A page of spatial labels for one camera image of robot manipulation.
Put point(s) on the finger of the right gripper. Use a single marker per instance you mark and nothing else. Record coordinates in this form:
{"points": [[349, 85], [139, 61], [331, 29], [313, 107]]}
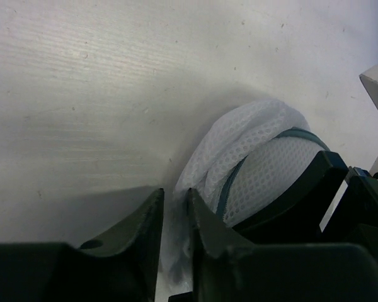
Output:
{"points": [[357, 206], [294, 217]]}

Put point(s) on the white mesh laundry bag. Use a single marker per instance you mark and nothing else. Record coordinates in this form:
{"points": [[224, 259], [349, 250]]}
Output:
{"points": [[249, 157]]}

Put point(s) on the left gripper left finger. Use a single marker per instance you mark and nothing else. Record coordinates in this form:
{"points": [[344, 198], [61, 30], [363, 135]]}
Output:
{"points": [[120, 264]]}

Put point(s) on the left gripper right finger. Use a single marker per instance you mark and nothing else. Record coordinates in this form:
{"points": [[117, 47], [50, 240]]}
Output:
{"points": [[227, 267]]}

